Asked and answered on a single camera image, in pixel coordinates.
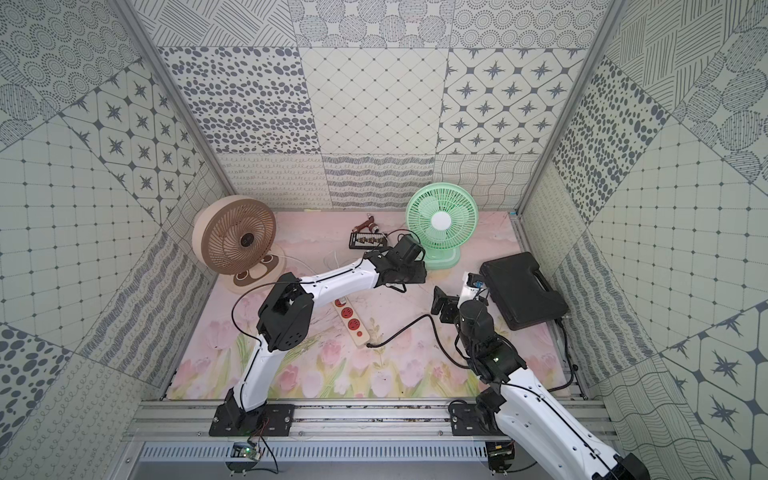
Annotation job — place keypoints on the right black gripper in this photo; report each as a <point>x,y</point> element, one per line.
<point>451,306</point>

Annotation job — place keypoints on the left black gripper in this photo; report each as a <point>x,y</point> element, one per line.
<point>405,271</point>

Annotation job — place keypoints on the cream red power strip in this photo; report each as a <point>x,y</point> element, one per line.
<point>351,321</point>

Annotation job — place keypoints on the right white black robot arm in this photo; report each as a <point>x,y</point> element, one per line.
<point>516,404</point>

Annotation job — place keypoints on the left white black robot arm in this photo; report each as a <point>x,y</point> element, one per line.
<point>283,323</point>

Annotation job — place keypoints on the green desk fan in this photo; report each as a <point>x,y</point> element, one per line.
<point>444,216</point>

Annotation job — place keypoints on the pink brown desk fan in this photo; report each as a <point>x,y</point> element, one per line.
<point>235,238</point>

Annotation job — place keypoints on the black charging board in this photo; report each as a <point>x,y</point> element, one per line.
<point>367,241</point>

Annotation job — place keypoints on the black plastic case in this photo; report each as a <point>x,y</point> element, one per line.
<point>521,293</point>

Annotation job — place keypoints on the right black controller box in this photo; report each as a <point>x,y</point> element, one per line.
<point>500,456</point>

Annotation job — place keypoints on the left green circuit board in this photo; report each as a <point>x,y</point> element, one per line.
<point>243,457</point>

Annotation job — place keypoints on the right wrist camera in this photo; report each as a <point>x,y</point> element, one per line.
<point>473,285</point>

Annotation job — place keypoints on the aluminium mounting rail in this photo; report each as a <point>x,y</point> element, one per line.
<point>383,419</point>

